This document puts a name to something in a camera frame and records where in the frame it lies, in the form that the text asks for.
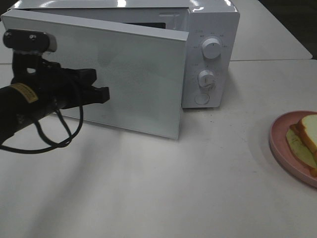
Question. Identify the round door release button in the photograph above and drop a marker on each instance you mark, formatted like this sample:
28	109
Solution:
202	98

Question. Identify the white timer knob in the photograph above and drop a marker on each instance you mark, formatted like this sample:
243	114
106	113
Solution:
206	79

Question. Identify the toast sandwich with lettuce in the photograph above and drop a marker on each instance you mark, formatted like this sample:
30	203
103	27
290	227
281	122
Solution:
302	141

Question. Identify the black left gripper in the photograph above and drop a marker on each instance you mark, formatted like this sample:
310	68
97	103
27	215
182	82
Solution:
39	87

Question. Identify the white microwave oven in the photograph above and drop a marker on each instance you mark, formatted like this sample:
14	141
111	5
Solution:
197	20

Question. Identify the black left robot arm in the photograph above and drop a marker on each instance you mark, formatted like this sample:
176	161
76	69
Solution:
9	125

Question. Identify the upper white power knob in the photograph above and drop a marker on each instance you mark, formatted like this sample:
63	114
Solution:
211	47

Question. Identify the pink round plate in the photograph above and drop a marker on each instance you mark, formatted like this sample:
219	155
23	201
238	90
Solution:
281	150

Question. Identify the white microwave door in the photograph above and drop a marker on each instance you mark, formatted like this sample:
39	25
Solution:
143	67

